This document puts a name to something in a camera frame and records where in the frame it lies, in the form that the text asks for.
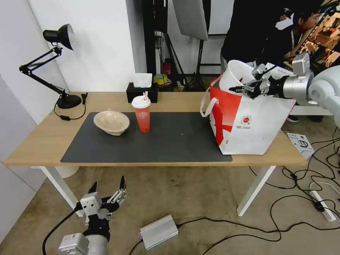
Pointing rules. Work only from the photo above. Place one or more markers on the yellow green tape rolls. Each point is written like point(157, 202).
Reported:
point(162, 80)

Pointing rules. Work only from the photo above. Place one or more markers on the white paper bucket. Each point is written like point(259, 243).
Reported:
point(235, 75)

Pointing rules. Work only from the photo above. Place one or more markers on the dark shoe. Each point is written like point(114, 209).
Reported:
point(292, 118)

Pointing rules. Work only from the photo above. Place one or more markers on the red white takeout bag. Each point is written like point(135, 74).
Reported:
point(247, 124)

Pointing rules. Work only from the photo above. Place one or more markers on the black desk lamp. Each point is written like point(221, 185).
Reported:
point(59, 34)

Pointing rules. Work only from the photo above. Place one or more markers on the black tissue box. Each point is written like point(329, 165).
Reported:
point(142, 94)

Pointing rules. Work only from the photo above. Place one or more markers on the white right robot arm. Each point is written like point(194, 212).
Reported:
point(316, 85)

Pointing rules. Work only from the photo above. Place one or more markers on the white power strip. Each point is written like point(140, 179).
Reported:
point(322, 205)

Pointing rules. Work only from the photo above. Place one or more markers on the black light stand tripod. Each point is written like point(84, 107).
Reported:
point(196, 71)

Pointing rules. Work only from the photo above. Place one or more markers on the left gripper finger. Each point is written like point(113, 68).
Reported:
point(93, 188)
point(119, 195)

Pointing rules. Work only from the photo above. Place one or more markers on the white softbox panel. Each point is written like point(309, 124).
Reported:
point(190, 18)

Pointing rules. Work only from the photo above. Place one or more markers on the black desk mat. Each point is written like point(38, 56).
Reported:
point(170, 143)

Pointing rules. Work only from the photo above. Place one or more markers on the orange patterned board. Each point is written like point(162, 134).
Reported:
point(324, 39)

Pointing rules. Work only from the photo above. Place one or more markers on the white kettle carton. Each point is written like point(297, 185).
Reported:
point(301, 143)

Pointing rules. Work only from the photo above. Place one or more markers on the red drink cup with lid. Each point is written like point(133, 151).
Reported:
point(142, 114)

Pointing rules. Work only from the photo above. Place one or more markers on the silver power supply box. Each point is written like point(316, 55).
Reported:
point(158, 231)

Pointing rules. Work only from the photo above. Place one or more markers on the beige paper bowl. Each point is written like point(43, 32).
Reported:
point(111, 122)

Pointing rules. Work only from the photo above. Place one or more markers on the white table leg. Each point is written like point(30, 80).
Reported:
point(256, 190)
point(59, 188)

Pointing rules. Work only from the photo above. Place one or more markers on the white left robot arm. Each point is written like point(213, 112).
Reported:
point(87, 244)

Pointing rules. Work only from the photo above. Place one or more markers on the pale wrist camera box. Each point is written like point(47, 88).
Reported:
point(259, 71)
point(91, 204)

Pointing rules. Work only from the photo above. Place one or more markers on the white round bin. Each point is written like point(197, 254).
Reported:
point(66, 171)

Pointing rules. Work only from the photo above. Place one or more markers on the white tissue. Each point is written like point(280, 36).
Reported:
point(143, 79)

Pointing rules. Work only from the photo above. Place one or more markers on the red canister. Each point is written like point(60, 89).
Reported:
point(166, 67)

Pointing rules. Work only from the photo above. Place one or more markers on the person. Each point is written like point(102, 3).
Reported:
point(305, 25)
point(247, 32)

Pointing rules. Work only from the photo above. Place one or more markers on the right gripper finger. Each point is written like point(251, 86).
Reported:
point(245, 85)
point(248, 93)

